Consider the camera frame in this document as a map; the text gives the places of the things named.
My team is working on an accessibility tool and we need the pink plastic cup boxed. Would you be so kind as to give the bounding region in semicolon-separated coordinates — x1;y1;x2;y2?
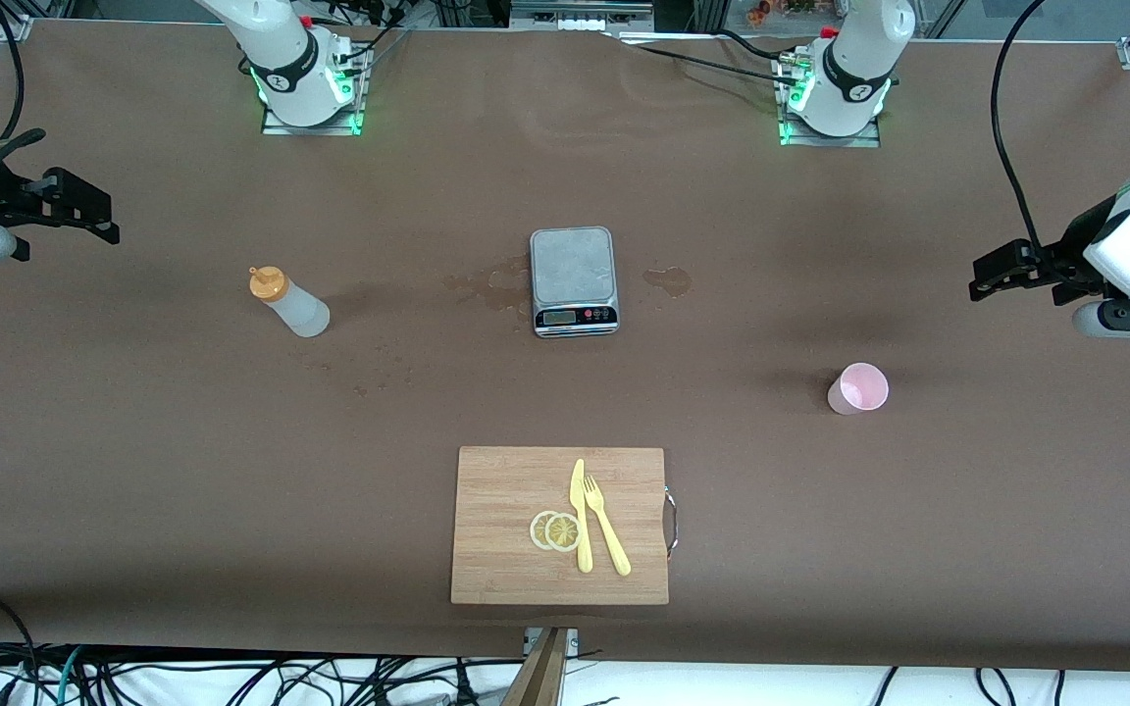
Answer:
827;362;891;417

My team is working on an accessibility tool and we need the translucent sauce bottle orange cap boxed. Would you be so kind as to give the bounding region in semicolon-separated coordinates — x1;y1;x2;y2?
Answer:
249;265;332;339

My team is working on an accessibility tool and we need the liquid spill puddle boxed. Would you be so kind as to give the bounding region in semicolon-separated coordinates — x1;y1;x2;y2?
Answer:
442;255;533;315
642;266;694;298

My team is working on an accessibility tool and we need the silver digital kitchen scale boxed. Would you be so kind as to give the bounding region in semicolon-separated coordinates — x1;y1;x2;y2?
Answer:
529;227;620;338

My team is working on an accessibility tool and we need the yellow plastic fork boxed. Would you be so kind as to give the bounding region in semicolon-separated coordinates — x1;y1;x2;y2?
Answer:
584;475;633;578

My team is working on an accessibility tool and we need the yellow plastic knife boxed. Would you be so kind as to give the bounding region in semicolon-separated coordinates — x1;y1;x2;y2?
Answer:
570;458;594;574

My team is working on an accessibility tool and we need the grey metal box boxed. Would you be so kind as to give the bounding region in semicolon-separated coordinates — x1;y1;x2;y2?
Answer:
509;0;656;32

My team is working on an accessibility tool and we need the bamboo cutting board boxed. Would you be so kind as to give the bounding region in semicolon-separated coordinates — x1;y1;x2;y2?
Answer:
450;446;670;606

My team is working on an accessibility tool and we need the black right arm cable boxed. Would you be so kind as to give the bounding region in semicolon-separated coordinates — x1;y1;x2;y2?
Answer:
0;0;26;143

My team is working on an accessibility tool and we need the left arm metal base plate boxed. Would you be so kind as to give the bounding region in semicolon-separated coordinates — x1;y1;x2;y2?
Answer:
778;49;883;149

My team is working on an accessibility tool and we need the black base cable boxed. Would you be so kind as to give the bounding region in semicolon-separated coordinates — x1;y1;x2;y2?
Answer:
604;29;803;85

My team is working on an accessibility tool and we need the teal floor cable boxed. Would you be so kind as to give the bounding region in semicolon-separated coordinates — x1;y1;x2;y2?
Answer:
53;645;85;706

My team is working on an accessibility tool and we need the small metal bracket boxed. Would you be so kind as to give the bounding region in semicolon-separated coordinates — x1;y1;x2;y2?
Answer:
523;628;580;660

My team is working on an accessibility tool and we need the wooden post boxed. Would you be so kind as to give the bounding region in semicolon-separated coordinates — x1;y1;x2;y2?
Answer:
499;628;567;706

